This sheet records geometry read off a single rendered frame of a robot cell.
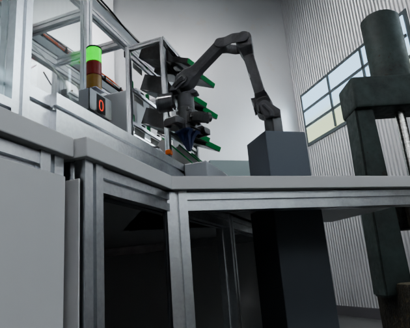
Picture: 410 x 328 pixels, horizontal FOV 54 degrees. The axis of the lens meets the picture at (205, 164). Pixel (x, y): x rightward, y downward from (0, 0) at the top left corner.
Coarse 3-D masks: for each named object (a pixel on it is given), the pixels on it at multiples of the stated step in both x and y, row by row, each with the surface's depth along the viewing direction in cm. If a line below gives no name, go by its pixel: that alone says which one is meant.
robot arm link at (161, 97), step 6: (180, 78) 138; (186, 78) 138; (174, 84) 138; (180, 84) 138; (174, 90) 139; (162, 96) 141; (168, 96) 140; (156, 102) 139; (162, 102) 139; (168, 102) 139; (162, 108) 140; (168, 108) 139; (174, 108) 142
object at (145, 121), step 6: (150, 108) 173; (144, 114) 174; (150, 114) 172; (156, 114) 171; (162, 114) 169; (144, 120) 173; (150, 120) 172; (156, 120) 170; (162, 120) 169; (150, 126) 175; (156, 126) 170; (162, 126) 168; (174, 126) 165; (174, 132) 168; (204, 138) 167
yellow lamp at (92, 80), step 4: (88, 76) 130; (92, 76) 130; (96, 76) 130; (100, 76) 132; (88, 80) 130; (92, 80) 130; (96, 80) 130; (100, 80) 131; (88, 84) 130; (92, 84) 129; (96, 84) 130; (100, 84) 131; (100, 88) 131
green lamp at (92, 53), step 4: (88, 48) 133; (92, 48) 133; (96, 48) 133; (88, 52) 133; (92, 52) 132; (96, 52) 133; (100, 52) 134; (88, 56) 132; (92, 56) 132; (96, 56) 132; (100, 56) 134; (88, 60) 132; (100, 60) 133
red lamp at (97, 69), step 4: (92, 60) 132; (96, 60) 132; (88, 64) 131; (92, 64) 131; (96, 64) 132; (100, 64) 133; (88, 68) 131; (92, 68) 131; (96, 68) 131; (100, 68) 133; (88, 72) 131; (92, 72) 130; (96, 72) 131; (100, 72) 132
